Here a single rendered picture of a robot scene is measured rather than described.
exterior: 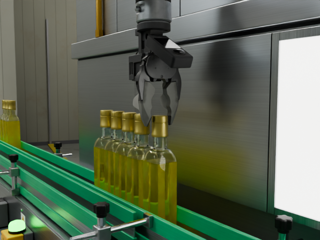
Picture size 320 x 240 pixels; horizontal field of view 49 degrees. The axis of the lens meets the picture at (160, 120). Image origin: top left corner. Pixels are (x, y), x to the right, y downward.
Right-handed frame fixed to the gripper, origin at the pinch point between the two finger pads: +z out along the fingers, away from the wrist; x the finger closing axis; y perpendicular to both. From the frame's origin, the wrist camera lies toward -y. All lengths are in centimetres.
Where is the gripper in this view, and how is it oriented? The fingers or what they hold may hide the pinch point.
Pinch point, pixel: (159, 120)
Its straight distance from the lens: 74.5
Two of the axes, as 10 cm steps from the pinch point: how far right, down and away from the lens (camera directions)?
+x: -8.5, 0.5, -5.2
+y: -5.2, -0.5, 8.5
